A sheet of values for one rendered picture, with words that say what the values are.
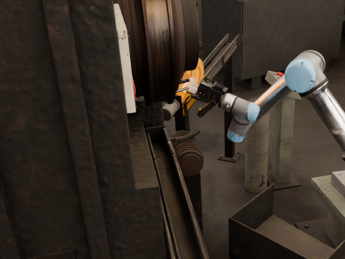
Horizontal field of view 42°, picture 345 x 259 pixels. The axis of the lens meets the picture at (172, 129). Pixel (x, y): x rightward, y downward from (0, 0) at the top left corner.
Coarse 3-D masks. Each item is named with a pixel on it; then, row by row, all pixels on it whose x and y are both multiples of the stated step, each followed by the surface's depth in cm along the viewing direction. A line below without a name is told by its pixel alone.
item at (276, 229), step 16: (272, 192) 130; (240, 208) 120; (256, 208) 126; (272, 208) 133; (240, 224) 114; (256, 224) 128; (272, 224) 131; (288, 224) 131; (240, 240) 117; (256, 240) 112; (272, 240) 108; (288, 240) 125; (304, 240) 125; (240, 256) 119; (256, 256) 115; (272, 256) 110; (288, 256) 106; (304, 256) 103; (320, 256) 120; (336, 256) 105
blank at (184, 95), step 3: (183, 75) 194; (186, 75) 198; (183, 78) 195; (186, 78) 198; (189, 78) 201; (180, 84) 193; (180, 87) 193; (177, 93) 191; (180, 93) 194; (183, 93) 202; (183, 96) 201; (186, 96) 201; (183, 99) 198
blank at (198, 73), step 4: (200, 60) 210; (200, 64) 211; (196, 68) 207; (200, 68) 211; (188, 72) 203; (192, 72) 203; (196, 72) 213; (200, 72) 212; (192, 76) 204; (196, 76) 213; (200, 76) 213; (196, 80) 212
